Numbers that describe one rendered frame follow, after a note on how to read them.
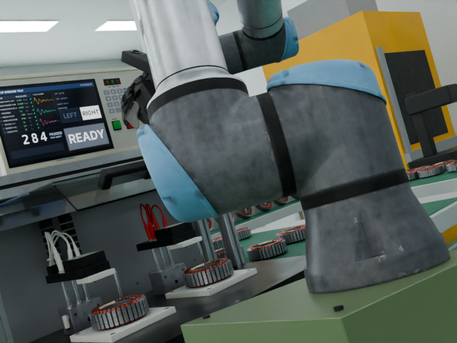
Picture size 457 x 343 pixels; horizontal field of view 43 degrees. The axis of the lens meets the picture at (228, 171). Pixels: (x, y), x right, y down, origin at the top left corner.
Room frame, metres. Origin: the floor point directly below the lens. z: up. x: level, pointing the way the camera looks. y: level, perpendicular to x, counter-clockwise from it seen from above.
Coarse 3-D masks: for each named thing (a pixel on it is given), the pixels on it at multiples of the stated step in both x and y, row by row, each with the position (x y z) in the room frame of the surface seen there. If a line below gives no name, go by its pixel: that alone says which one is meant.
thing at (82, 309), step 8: (72, 304) 1.22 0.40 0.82; (80, 304) 1.19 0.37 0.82; (88, 304) 1.20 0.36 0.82; (96, 304) 1.21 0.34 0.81; (64, 312) 1.19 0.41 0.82; (72, 312) 1.17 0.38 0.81; (80, 312) 1.19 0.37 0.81; (88, 312) 1.20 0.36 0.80; (72, 320) 1.17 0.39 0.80; (80, 320) 1.18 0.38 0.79; (88, 320) 1.19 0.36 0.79; (64, 328) 1.20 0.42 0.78; (72, 328) 1.18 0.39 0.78; (80, 328) 1.18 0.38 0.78
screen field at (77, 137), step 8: (72, 128) 1.27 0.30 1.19; (80, 128) 1.28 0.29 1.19; (88, 128) 1.29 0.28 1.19; (96, 128) 1.31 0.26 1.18; (104, 128) 1.32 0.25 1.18; (72, 136) 1.26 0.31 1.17; (80, 136) 1.28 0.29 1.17; (88, 136) 1.29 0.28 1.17; (96, 136) 1.30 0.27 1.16; (104, 136) 1.32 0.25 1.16; (72, 144) 1.26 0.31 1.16; (80, 144) 1.27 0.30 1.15; (88, 144) 1.29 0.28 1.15; (96, 144) 1.30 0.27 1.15
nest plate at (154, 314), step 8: (152, 312) 1.11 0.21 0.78; (160, 312) 1.09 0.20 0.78; (168, 312) 1.10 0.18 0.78; (144, 320) 1.06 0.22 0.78; (152, 320) 1.07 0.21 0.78; (88, 328) 1.14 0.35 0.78; (112, 328) 1.07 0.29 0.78; (120, 328) 1.05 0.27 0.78; (128, 328) 1.03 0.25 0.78; (136, 328) 1.04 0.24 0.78; (72, 336) 1.10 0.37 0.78; (80, 336) 1.08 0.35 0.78; (88, 336) 1.06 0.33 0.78; (96, 336) 1.04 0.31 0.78; (104, 336) 1.02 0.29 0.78; (112, 336) 1.01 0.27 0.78; (120, 336) 1.02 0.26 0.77
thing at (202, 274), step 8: (200, 264) 1.31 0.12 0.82; (208, 264) 1.32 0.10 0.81; (216, 264) 1.24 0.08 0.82; (224, 264) 1.25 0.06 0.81; (184, 272) 1.27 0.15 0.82; (192, 272) 1.24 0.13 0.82; (200, 272) 1.23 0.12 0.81; (208, 272) 1.23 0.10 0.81; (216, 272) 1.23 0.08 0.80; (224, 272) 1.24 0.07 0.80; (232, 272) 1.27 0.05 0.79; (184, 280) 1.27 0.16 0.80; (192, 280) 1.24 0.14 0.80; (200, 280) 1.23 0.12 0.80; (208, 280) 1.23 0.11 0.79; (216, 280) 1.23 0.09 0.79
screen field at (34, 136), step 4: (36, 132) 1.21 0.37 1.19; (40, 132) 1.21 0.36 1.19; (44, 132) 1.22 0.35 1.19; (20, 136) 1.18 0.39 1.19; (24, 136) 1.19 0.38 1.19; (28, 136) 1.19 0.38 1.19; (32, 136) 1.20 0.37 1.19; (36, 136) 1.20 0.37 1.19; (40, 136) 1.21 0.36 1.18; (44, 136) 1.22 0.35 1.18; (24, 140) 1.18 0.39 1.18; (28, 140) 1.19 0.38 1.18; (32, 140) 1.20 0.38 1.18; (36, 140) 1.20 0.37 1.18; (40, 140) 1.21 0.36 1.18; (44, 140) 1.21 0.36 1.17; (48, 140) 1.22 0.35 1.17; (24, 144) 1.18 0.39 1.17; (28, 144) 1.19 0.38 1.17
